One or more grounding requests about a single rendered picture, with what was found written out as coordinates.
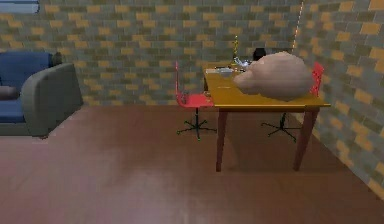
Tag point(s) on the grey flat dish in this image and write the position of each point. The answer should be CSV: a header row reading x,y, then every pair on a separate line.
x,y
220,70

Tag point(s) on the yellow candlestick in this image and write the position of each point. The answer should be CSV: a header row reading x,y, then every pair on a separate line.
x,y
235,50

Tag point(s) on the large tan lumpy object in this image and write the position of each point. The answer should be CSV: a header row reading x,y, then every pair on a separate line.
x,y
276,77

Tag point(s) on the black round object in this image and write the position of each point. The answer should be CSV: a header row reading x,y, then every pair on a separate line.
x,y
258,53

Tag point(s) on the yellow wooden table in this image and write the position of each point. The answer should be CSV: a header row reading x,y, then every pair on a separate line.
x,y
243,96

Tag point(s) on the blue and grey sofa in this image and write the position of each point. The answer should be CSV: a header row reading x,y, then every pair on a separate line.
x,y
40,93

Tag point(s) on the red swivel chair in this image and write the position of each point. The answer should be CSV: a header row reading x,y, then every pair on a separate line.
x,y
192,99
316,78

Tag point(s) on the small silver object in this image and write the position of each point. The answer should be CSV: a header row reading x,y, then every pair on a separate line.
x,y
242,62

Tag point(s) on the brown sofa cushion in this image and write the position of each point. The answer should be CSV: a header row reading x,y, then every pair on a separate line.
x,y
8,92

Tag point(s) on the window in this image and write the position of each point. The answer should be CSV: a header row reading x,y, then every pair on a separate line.
x,y
18,5

